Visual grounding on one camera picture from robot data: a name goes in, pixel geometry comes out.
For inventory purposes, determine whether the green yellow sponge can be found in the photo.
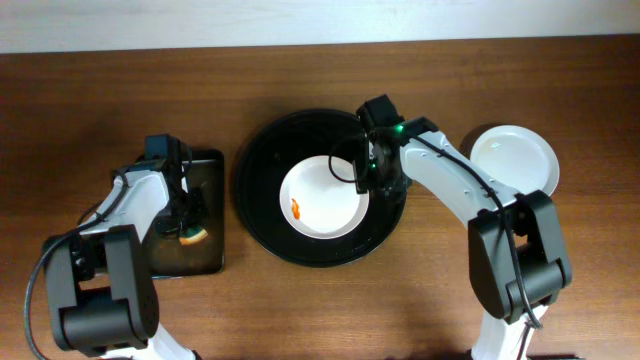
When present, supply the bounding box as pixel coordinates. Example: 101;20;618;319
178;226;208;246

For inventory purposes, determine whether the round black tray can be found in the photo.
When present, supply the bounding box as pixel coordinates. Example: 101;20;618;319
233;109;407;268

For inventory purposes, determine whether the cream white plate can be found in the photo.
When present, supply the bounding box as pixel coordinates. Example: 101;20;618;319
470;125;560;196

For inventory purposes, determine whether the pinkish white plate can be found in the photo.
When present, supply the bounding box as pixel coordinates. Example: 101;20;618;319
278;155;370;240

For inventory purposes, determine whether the rectangular black water tray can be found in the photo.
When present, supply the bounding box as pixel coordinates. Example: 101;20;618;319
142;149;225;278

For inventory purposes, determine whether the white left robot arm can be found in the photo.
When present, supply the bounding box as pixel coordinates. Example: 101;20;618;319
44;170;198;360

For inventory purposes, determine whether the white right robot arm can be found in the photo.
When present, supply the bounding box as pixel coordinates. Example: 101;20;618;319
354;115;573;359

